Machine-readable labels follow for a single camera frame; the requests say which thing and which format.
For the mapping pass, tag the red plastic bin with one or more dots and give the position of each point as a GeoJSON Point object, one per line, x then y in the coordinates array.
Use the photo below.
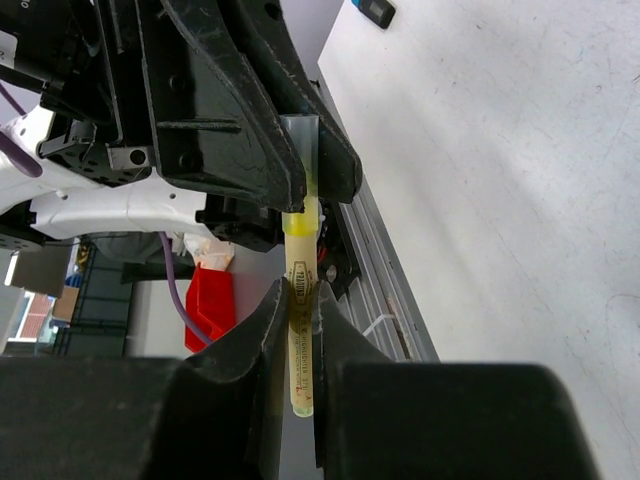
{"type": "Point", "coordinates": [210, 302]}

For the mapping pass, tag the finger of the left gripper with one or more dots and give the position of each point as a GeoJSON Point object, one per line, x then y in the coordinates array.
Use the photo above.
{"type": "Point", "coordinates": [259, 28]}
{"type": "Point", "coordinates": [214, 127]}

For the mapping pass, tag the thin yellow highlighter pen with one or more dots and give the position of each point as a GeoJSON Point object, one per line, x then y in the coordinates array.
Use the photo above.
{"type": "Point", "coordinates": [300, 245]}

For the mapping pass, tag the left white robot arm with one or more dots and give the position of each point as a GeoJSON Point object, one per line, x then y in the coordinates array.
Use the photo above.
{"type": "Point", "coordinates": [42, 203]}

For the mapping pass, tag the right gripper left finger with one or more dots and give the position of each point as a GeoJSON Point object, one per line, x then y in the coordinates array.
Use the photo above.
{"type": "Point", "coordinates": [214, 415]}

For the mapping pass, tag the clear yellow pen cap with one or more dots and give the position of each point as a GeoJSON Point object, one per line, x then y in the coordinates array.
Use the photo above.
{"type": "Point", "coordinates": [304, 133]}

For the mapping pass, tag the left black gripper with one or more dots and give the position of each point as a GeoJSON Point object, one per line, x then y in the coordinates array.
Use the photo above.
{"type": "Point", "coordinates": [84, 60]}

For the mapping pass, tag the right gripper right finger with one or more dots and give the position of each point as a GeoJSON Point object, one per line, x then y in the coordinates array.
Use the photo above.
{"type": "Point", "coordinates": [377, 418]}

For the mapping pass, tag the aluminium frame rails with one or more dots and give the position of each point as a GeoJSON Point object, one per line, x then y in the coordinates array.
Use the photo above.
{"type": "Point", "coordinates": [380, 303]}

